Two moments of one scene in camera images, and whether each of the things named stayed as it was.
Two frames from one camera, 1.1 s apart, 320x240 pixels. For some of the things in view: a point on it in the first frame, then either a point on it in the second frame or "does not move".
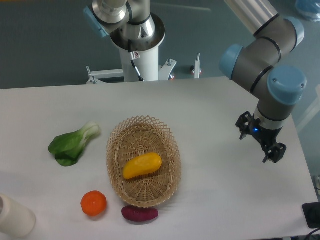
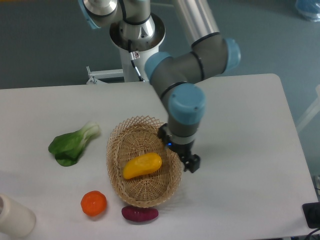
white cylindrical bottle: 15,219 does not move
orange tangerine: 93,203 does not move
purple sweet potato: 138,214 does not move
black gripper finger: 243,124 → 163,133
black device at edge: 311,212 does not move
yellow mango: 144,164 does not move
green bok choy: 67,147 does not move
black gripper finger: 274,152 → 193,164
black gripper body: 266,136 → 184,150
